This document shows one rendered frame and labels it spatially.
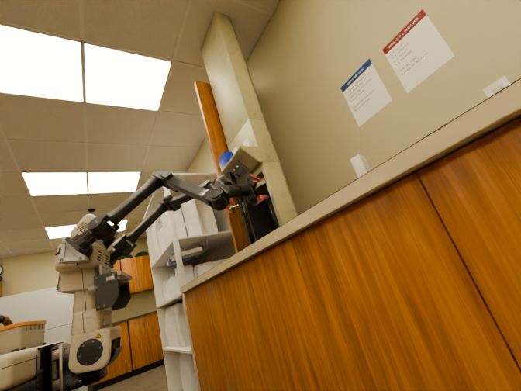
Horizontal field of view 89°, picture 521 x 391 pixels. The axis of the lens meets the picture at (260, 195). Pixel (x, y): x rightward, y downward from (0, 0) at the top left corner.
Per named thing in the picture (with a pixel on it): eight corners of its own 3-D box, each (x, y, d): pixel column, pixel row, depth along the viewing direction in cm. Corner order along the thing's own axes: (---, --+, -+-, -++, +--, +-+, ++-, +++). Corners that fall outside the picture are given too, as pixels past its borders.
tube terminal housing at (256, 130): (290, 251, 172) (257, 149, 196) (323, 236, 147) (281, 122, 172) (257, 258, 158) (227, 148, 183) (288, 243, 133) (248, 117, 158)
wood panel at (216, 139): (300, 250, 186) (248, 93, 231) (303, 249, 183) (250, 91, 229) (239, 264, 159) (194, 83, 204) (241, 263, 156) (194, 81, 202)
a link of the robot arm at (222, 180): (220, 212, 118) (212, 198, 113) (209, 199, 126) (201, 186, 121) (242, 196, 121) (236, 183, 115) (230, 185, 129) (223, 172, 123)
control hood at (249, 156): (238, 187, 173) (234, 174, 176) (262, 161, 148) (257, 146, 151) (222, 188, 167) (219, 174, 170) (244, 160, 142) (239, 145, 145)
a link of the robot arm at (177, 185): (167, 190, 143) (156, 175, 135) (175, 183, 145) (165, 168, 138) (222, 215, 118) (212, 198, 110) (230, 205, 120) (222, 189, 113)
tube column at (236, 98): (258, 149, 196) (228, 56, 226) (281, 122, 172) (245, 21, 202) (227, 147, 183) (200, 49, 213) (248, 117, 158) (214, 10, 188)
